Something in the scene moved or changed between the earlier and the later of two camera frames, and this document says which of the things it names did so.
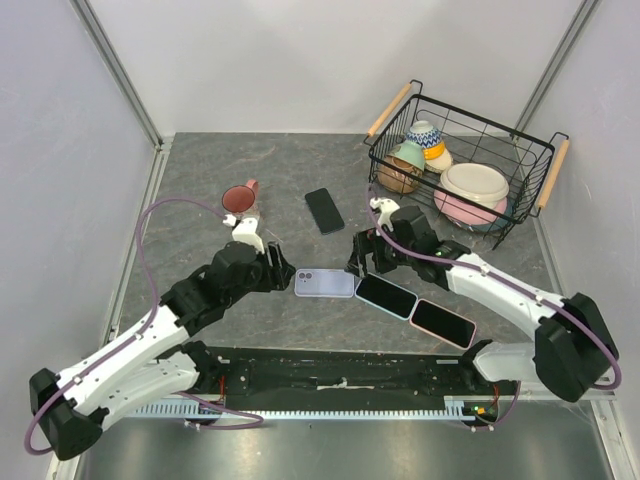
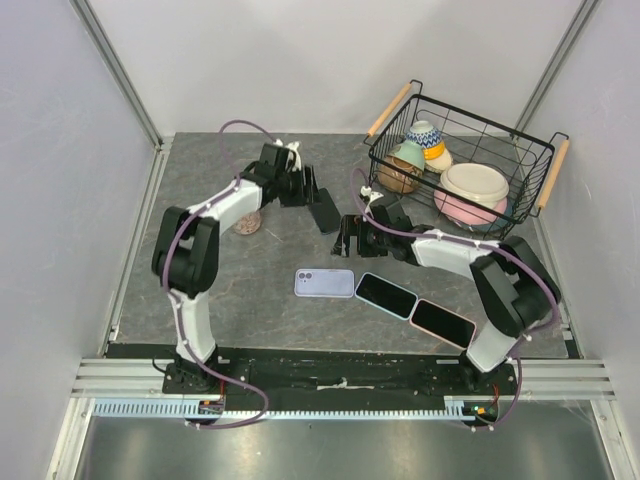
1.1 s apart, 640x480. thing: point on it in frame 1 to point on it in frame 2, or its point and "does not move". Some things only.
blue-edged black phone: x=324 y=211 does not move
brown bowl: x=396 y=180 does not move
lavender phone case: x=327 y=283 does not move
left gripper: x=278 y=276 to x=307 y=192
